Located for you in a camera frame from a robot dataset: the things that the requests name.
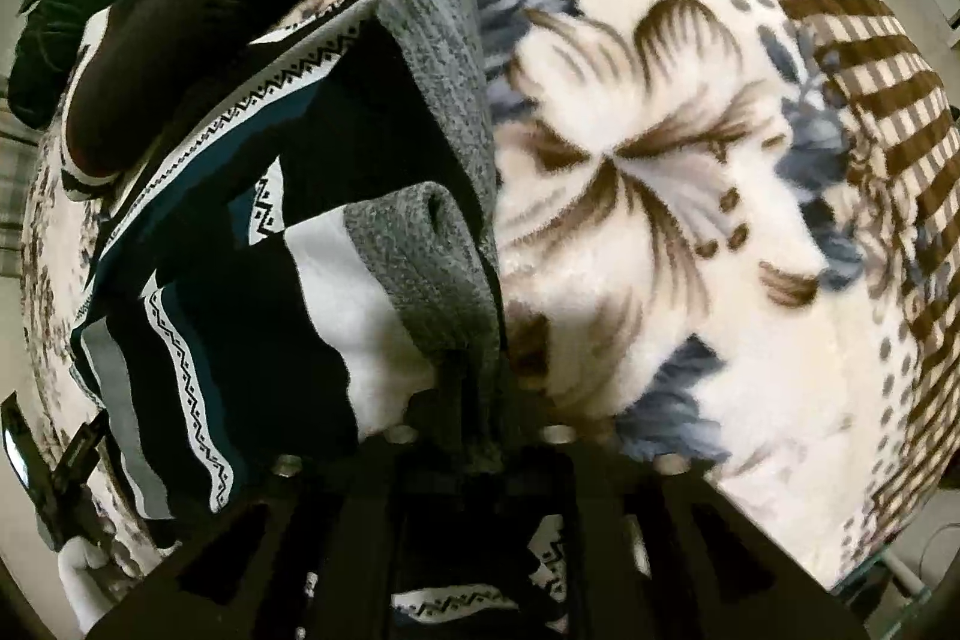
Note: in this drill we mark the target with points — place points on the grey plaid cloth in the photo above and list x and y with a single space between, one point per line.
16 190

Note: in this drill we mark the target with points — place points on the white pipe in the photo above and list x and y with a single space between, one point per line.
911 576

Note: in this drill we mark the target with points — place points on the floral fleece blanket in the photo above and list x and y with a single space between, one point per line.
675 175

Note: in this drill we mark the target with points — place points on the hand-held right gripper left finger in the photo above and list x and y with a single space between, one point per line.
352 505

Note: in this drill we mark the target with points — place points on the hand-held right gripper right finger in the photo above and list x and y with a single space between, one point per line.
600 505

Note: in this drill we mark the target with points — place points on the person's left hand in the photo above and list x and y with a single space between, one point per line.
94 569

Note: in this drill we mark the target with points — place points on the patterned black white knit sweater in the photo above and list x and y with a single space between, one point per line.
247 250

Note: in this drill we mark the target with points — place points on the black knit garment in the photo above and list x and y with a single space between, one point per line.
187 3

